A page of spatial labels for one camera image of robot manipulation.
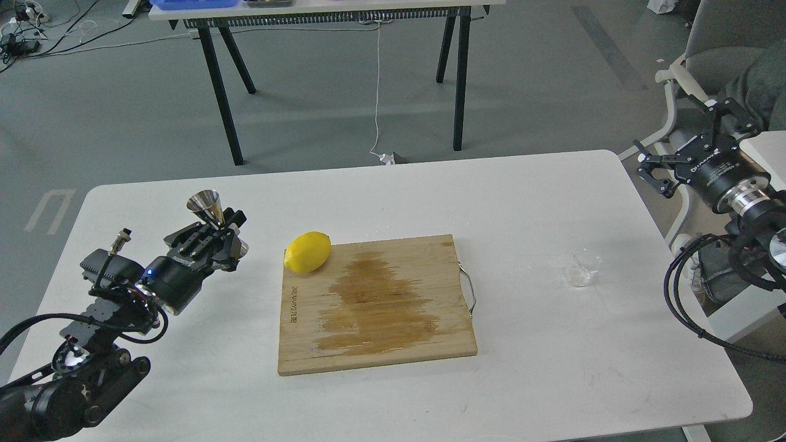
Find floor cables and adapters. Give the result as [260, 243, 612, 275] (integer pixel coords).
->
[0, 0, 148, 62]

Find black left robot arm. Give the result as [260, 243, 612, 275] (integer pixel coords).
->
[2, 203, 247, 441]

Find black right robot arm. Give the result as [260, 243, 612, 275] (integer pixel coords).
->
[632, 95, 785, 363]

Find yellow lemon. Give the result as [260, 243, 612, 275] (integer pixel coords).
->
[283, 231, 332, 274]

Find white hanging cable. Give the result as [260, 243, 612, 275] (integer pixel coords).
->
[367, 18, 397, 165]

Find steel double jigger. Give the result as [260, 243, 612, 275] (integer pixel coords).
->
[186, 190, 223, 226]

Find seated person grey clothes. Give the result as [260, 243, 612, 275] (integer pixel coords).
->
[718, 41, 785, 131]

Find small clear glass cup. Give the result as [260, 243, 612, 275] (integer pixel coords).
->
[562, 248, 603, 288]

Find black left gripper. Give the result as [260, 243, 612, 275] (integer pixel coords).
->
[140, 207, 248, 316]

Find background table black legs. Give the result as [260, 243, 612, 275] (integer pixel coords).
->
[149, 0, 507, 166]

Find wooden cutting board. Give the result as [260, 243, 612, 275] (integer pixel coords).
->
[278, 234, 478, 376]

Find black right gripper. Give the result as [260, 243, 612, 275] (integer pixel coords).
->
[632, 96, 772, 214]

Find blue plastic tray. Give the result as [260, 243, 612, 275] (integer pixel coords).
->
[149, 0, 238, 11]

